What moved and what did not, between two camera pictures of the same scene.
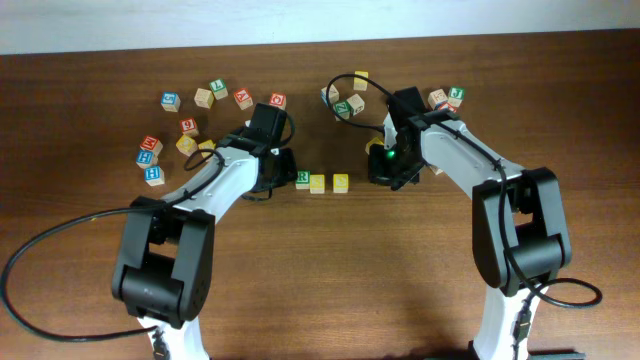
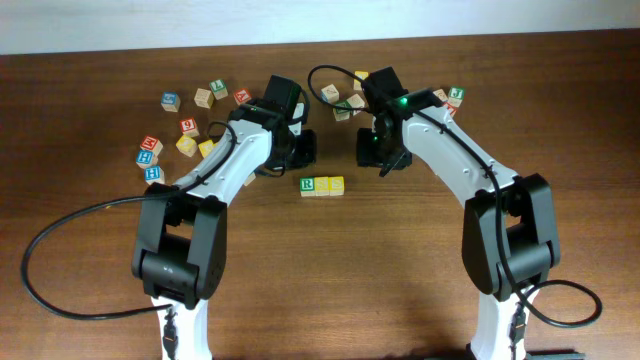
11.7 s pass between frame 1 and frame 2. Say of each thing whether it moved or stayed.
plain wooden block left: stayed
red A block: stayed
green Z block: stayed
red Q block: moved
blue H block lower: stayed
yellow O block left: stayed
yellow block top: stayed
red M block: stayed
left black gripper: moved
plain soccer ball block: stayed
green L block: stayed
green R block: moved
